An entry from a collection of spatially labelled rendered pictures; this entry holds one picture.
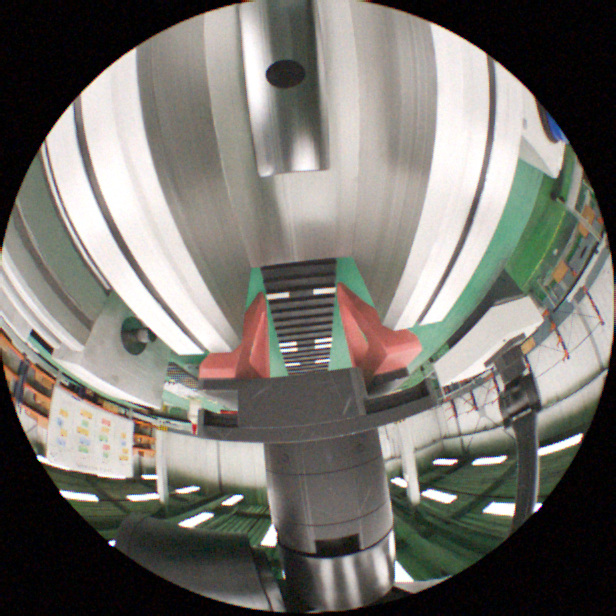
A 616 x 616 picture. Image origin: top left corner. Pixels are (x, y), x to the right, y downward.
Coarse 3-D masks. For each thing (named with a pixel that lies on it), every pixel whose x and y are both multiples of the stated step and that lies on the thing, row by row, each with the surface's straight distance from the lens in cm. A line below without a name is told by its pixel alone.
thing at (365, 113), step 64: (256, 0) 8; (320, 0) 9; (128, 64) 4; (192, 64) 7; (256, 64) 6; (320, 64) 6; (384, 64) 6; (448, 64) 4; (64, 128) 5; (128, 128) 4; (192, 128) 5; (256, 128) 5; (320, 128) 6; (384, 128) 5; (448, 128) 4; (512, 128) 5; (64, 192) 5; (128, 192) 4; (192, 192) 4; (256, 192) 7; (320, 192) 7; (384, 192) 5; (448, 192) 4; (128, 256) 4; (192, 256) 4; (256, 256) 8; (320, 256) 8; (384, 256) 6; (448, 256) 5; (192, 320) 5; (384, 320) 6
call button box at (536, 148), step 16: (528, 96) 13; (528, 112) 12; (544, 112) 14; (528, 128) 12; (544, 128) 14; (528, 144) 13; (544, 144) 14; (560, 144) 18; (528, 160) 17; (544, 160) 15; (560, 160) 18
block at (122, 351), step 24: (120, 312) 17; (96, 336) 15; (120, 336) 17; (144, 336) 16; (72, 360) 16; (96, 360) 15; (120, 360) 17; (144, 360) 18; (168, 360) 21; (96, 384) 21; (120, 384) 17; (144, 384) 18
